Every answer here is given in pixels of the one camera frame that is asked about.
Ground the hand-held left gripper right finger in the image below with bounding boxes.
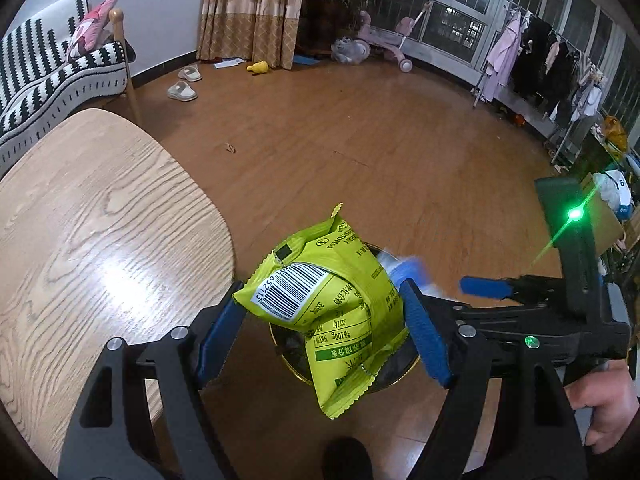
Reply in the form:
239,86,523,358
400,279,589,480

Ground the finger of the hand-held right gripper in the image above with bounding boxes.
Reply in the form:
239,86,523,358
377,250,441,297
460,274,566,307

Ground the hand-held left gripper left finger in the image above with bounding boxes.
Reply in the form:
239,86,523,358
57,295,247,480

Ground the black trash bin gold rim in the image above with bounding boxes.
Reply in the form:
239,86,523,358
267,242,422,397

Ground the green snack packet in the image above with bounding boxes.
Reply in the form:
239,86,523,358
232,203,410,421

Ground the person's right hand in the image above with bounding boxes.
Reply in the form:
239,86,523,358
569,357,640,457

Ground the cardboard box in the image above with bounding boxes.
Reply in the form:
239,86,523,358
580,172,627,257

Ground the white plastic bag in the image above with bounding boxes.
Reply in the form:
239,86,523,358
597,170,629,221

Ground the metal clothes rack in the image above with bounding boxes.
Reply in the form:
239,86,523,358
472,0,603,167

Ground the person's black shoe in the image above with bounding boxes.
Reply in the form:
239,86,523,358
322,436,374,480

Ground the yellow bag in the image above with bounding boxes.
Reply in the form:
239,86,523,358
602,116,629,154

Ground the round wooden table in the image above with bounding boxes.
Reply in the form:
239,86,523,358
0,107,236,461

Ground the white hanging garment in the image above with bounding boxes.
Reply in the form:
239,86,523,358
570,77,604,122

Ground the dark hanging garment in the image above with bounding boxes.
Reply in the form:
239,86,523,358
549,42,582,117

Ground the pink tricycle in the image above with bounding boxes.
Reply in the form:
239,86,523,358
355,2,434,74

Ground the light pink hanging garment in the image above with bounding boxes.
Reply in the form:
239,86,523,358
479,11,524,104

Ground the black hanging coat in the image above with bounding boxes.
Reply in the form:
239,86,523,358
510,15,555,99

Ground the window with metal grille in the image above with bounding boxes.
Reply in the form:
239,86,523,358
375,0,640,128

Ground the potted plant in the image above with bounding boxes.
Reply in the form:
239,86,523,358
305,0,382,57

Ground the beige patterned curtain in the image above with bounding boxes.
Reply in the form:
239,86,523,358
196,0,311,70

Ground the black white striped sofa cover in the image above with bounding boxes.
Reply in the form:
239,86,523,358
0,0,126,161

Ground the pink pillow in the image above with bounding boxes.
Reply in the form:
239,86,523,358
66,0,120,59

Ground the wooden sofa frame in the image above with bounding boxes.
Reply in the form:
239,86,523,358
109,7,142,126

